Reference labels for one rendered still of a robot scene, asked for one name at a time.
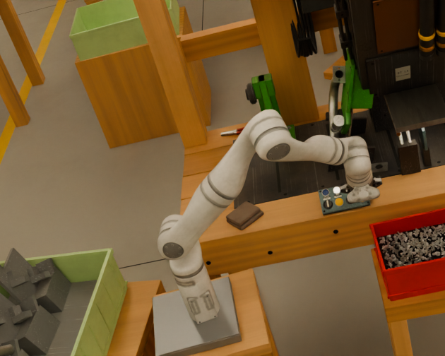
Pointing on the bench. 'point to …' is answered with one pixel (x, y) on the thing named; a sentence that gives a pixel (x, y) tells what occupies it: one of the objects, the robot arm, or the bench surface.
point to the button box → (335, 202)
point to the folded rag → (244, 215)
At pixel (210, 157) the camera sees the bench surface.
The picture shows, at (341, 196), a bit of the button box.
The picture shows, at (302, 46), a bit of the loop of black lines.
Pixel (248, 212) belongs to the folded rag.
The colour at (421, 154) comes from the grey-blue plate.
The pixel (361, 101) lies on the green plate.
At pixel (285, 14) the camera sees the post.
